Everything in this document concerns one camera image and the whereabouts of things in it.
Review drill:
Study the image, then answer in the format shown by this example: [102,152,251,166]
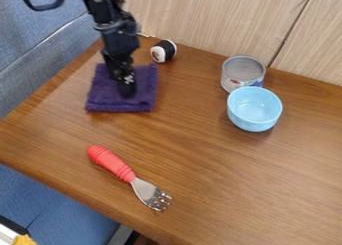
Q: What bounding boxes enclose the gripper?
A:
[92,19,143,99]

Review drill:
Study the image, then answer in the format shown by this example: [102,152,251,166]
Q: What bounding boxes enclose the purple cloth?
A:
[84,62,161,113]

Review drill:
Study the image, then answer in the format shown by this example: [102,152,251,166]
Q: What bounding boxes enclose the black and white toy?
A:
[149,39,180,64]

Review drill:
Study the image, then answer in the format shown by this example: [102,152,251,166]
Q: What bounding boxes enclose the silver can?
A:
[219,54,268,94]

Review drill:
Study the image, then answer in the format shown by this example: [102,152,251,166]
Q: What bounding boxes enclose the blue bowl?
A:
[225,86,285,133]

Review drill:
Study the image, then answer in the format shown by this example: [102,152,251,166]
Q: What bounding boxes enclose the black cable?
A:
[17,0,73,12]

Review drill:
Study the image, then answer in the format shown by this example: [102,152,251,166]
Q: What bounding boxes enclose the red handled fork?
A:
[85,144,174,213]

